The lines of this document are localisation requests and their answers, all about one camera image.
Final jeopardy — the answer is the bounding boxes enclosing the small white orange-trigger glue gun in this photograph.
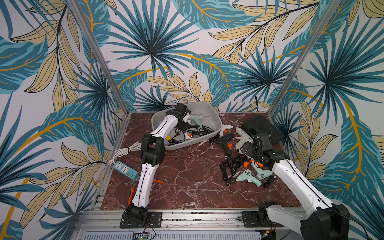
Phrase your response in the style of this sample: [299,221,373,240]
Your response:
[219,125,233,137]

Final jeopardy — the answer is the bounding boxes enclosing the coiled white cable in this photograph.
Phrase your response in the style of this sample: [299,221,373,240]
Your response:
[112,140,142,159]

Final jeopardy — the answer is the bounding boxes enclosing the orange handled pliers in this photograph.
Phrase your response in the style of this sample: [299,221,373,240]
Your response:
[128,179,165,208]

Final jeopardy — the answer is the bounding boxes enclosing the black plastic tool case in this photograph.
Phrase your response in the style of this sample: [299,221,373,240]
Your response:
[241,117,284,145]

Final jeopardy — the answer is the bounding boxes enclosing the light blue glue gun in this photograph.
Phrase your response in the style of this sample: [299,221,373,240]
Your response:
[236,169,262,187]
[251,165,274,181]

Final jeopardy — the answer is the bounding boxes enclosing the mint green glue gun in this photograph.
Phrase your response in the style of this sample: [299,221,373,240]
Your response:
[189,115,203,127]

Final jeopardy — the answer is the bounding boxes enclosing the grey plastic storage box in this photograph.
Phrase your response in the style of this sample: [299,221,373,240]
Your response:
[152,102,223,151]

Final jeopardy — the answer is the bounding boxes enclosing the orange glue gun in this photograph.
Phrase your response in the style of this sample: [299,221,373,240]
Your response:
[243,160,264,168]

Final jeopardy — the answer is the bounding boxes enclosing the large white pink-trigger glue gun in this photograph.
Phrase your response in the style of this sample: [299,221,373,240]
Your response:
[236,127,254,150]

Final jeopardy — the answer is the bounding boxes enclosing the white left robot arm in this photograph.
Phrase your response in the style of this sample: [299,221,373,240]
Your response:
[120,103,189,229]

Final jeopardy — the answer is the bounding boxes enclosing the black orange-trigger glue gun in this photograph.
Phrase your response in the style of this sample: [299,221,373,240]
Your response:
[215,133,235,156]

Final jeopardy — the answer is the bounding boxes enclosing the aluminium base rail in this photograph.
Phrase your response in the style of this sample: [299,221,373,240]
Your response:
[68,208,325,240]

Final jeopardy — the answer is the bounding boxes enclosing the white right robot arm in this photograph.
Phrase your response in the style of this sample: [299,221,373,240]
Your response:
[236,128,350,240]

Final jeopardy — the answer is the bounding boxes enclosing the light blue power strip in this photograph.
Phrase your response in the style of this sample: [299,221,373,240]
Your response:
[113,161,139,181]

